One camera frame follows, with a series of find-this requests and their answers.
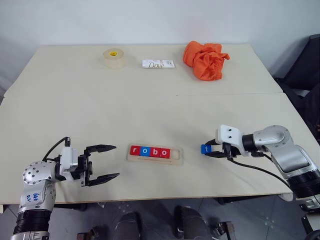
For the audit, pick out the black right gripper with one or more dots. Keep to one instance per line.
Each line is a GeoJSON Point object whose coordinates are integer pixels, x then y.
{"type": "Point", "coordinates": [228, 150]}

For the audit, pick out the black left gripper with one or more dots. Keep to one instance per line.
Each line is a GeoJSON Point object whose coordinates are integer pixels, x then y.
{"type": "Point", "coordinates": [83, 165]}

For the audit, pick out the blue t letter block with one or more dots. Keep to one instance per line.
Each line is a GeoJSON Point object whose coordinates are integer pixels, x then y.
{"type": "Point", "coordinates": [206, 149]}

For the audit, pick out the red r letter block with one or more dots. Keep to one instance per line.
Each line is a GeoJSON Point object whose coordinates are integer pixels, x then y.
{"type": "Point", "coordinates": [135, 150]}

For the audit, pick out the wooden letter block tray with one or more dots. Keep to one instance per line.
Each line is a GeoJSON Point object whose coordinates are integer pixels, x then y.
{"type": "Point", "coordinates": [177, 157]}

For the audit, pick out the blue o letter block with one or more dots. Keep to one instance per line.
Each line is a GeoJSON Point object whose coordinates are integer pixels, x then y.
{"type": "Point", "coordinates": [145, 151]}

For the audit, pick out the red o letter block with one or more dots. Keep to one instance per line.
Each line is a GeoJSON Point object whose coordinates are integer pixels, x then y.
{"type": "Point", "coordinates": [165, 152]}

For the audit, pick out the red b letter block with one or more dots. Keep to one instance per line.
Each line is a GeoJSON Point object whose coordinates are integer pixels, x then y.
{"type": "Point", "coordinates": [155, 152]}

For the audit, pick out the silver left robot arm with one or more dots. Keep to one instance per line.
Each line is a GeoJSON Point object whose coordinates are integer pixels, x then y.
{"type": "Point", "coordinates": [32, 175]}

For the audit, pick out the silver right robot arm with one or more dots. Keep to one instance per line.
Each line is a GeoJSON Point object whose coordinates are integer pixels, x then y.
{"type": "Point", "coordinates": [287, 155]}

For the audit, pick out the black table foot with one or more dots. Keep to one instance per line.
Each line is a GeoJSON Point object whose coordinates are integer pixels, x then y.
{"type": "Point", "coordinates": [81, 207]}
{"type": "Point", "coordinates": [225, 200]}

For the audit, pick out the dark rounded shape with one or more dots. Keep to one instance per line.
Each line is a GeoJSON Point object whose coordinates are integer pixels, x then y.
{"type": "Point", "coordinates": [190, 222]}
{"type": "Point", "coordinates": [127, 226]}

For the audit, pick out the crumpled orange cloth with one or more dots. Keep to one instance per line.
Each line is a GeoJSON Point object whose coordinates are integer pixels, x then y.
{"type": "Point", "coordinates": [203, 61]}

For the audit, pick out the white Dove packet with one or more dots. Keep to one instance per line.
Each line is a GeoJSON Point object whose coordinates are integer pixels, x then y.
{"type": "Point", "coordinates": [158, 64]}

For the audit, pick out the clear tape roll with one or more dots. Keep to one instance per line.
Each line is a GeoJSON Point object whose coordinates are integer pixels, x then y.
{"type": "Point", "coordinates": [114, 60]}

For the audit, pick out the black chair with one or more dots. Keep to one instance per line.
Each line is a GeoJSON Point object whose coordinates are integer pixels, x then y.
{"type": "Point", "coordinates": [302, 70]}

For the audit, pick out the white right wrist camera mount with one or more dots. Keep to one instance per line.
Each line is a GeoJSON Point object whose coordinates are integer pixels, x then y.
{"type": "Point", "coordinates": [228, 133]}

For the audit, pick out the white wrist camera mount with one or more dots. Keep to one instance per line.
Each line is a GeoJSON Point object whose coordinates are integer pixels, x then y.
{"type": "Point", "coordinates": [228, 133]}
{"type": "Point", "coordinates": [67, 157]}

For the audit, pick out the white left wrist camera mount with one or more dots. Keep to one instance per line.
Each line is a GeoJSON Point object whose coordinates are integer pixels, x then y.
{"type": "Point", "coordinates": [67, 157]}

